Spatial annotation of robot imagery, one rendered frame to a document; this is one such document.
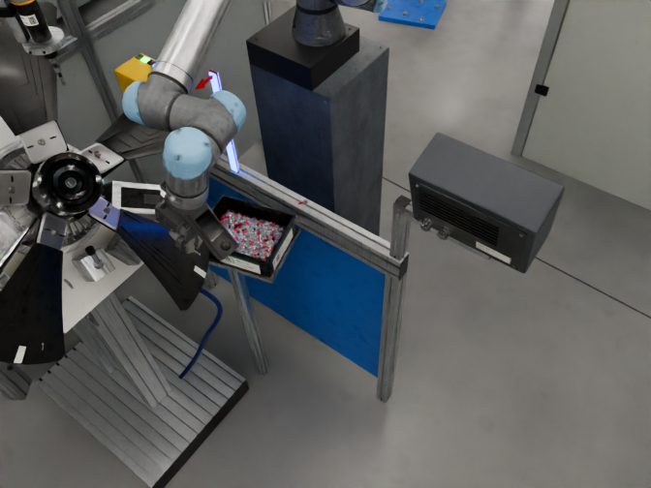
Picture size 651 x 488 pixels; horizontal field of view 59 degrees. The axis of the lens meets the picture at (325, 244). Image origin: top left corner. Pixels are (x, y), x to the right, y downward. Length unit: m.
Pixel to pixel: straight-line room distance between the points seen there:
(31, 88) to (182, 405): 1.26
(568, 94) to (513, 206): 1.71
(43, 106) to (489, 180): 0.86
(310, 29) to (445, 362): 1.29
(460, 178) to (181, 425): 1.40
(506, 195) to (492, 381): 1.28
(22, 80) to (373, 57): 0.96
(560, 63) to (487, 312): 1.07
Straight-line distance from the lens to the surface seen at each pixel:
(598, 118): 2.77
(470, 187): 1.09
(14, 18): 1.14
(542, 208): 1.08
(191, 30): 1.16
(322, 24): 1.70
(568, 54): 2.66
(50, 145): 1.29
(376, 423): 2.15
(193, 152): 0.96
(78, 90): 2.15
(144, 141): 1.32
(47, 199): 1.21
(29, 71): 1.29
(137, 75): 1.72
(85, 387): 2.34
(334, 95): 1.66
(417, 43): 3.71
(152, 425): 2.17
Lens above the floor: 2.01
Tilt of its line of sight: 52 degrees down
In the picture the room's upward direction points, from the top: 4 degrees counter-clockwise
